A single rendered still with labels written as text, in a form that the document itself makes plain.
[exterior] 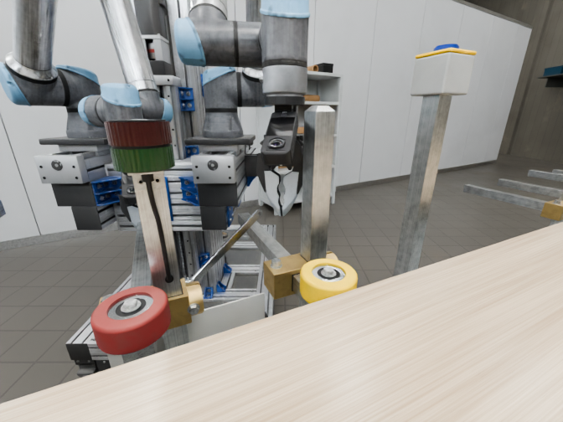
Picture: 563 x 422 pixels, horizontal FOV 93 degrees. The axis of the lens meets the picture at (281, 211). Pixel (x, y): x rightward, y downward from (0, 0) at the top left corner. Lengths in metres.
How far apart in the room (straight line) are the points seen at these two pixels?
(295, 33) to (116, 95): 0.41
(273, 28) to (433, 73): 0.29
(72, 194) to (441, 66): 1.11
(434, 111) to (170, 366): 0.56
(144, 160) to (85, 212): 0.88
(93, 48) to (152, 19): 1.89
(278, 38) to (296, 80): 0.06
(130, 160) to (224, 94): 0.74
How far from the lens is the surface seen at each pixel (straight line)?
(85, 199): 1.15
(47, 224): 3.25
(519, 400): 0.32
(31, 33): 1.07
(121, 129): 0.30
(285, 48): 0.47
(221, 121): 1.01
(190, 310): 0.43
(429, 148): 0.60
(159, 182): 0.36
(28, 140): 3.11
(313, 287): 0.37
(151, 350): 0.39
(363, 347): 0.31
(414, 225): 0.64
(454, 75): 0.60
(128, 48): 0.92
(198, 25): 0.58
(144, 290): 0.39
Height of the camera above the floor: 1.12
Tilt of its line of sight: 20 degrees down
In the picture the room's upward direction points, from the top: straight up
